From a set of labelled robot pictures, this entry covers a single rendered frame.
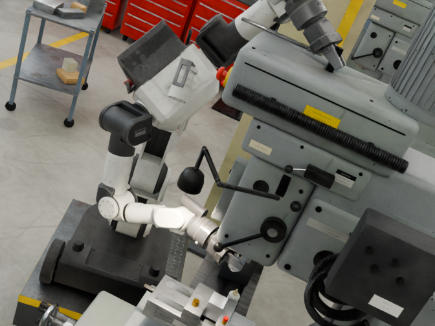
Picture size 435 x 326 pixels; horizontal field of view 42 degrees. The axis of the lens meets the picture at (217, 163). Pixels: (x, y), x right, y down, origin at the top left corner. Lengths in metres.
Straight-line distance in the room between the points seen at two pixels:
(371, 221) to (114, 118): 0.96
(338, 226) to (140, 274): 1.23
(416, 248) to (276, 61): 0.53
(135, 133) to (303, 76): 0.67
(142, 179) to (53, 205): 1.51
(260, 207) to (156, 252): 1.26
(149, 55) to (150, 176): 0.64
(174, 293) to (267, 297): 1.83
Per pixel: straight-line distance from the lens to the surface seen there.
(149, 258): 2.69
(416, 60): 1.42
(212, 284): 2.14
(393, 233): 1.24
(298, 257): 1.58
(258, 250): 1.61
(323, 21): 1.47
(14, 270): 3.29
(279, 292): 3.80
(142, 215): 1.88
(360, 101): 1.37
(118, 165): 1.88
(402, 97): 1.42
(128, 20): 6.74
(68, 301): 2.62
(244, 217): 1.57
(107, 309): 2.18
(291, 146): 1.43
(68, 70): 4.70
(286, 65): 1.37
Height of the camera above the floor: 2.26
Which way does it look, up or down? 28 degrees down
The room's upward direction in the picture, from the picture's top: 23 degrees clockwise
